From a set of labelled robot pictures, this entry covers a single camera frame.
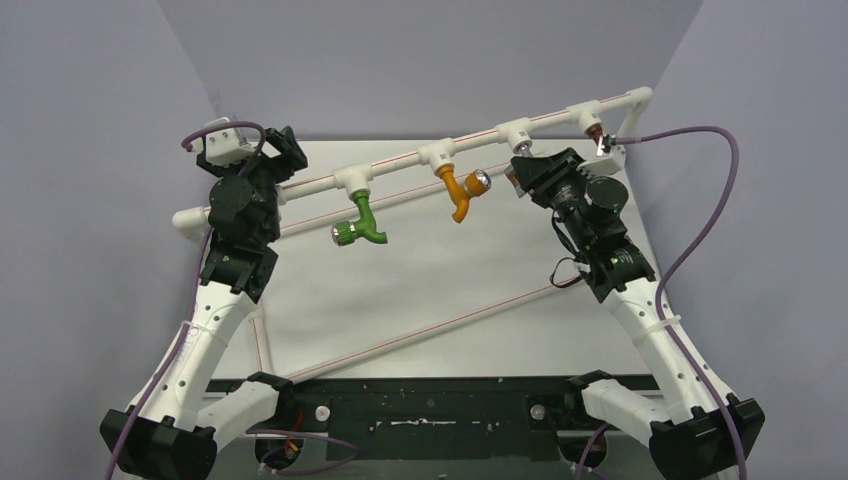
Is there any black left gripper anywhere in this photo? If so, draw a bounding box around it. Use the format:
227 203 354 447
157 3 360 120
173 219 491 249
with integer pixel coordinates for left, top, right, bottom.
207 132 309 244

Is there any white pvc pipe frame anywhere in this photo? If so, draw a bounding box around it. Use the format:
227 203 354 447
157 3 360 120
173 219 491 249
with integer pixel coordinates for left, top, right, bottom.
172 86 655 386

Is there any chrome metal faucet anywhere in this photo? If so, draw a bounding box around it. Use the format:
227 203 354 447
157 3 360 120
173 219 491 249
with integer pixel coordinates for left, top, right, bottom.
514 142 533 158

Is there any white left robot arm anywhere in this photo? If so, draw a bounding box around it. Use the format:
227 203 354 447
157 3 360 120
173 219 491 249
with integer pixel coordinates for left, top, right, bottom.
100 124 308 479

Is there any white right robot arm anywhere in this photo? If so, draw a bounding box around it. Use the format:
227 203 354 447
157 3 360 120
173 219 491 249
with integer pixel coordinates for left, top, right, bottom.
507 148 765 479

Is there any orange plastic faucet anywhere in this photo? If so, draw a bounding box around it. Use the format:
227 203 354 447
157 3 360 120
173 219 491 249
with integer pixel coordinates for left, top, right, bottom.
435 164 491 223

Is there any brown plastic faucet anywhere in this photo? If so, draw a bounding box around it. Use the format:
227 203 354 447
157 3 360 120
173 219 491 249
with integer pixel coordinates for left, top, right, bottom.
585 122 604 143

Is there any green plastic faucet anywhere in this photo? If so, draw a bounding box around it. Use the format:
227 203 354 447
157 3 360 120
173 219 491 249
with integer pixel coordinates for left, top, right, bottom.
331 189 388 247

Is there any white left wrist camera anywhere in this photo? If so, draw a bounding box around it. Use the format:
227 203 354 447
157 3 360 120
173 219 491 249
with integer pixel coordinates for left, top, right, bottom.
181 117 262 167

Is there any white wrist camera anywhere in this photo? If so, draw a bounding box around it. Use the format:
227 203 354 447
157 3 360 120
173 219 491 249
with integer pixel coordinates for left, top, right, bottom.
181 117 262 167
578 134 626 177

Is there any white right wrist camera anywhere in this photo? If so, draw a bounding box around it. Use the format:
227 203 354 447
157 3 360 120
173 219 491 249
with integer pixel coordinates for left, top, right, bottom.
578 134 626 177

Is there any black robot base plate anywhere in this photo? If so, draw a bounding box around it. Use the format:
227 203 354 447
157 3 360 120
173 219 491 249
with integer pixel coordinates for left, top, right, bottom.
205 374 670 463

